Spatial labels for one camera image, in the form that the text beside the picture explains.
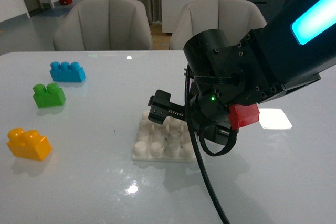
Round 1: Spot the white studded base plate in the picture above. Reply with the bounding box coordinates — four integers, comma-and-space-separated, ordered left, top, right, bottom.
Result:
132, 111, 196, 162

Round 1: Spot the yellow two-stud toy block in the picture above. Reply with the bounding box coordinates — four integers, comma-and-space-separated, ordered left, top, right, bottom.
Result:
7, 128, 52, 161

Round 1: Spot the red camera mount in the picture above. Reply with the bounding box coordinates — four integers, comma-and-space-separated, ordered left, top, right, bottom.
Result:
228, 104, 260, 130

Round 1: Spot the left beige armchair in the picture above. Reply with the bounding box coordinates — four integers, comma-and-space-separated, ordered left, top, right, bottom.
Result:
53, 0, 153, 51

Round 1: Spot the right beige armchair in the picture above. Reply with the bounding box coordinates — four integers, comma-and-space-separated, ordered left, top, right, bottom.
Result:
170, 0, 267, 50

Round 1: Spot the green two-stud toy block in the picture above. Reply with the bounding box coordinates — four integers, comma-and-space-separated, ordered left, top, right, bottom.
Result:
33, 82, 66, 108

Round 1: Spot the blue three-stud toy block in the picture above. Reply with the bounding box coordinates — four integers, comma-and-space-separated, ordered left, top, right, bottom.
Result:
49, 61, 86, 82

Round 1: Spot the black cable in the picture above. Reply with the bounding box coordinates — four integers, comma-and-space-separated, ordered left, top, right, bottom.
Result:
183, 63, 232, 224

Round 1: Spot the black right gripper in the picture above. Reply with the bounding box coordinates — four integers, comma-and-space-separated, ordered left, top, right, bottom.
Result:
148, 87, 236, 145

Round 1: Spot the beige armchair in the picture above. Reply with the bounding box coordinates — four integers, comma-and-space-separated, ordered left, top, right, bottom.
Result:
170, 0, 267, 50
53, 0, 153, 51

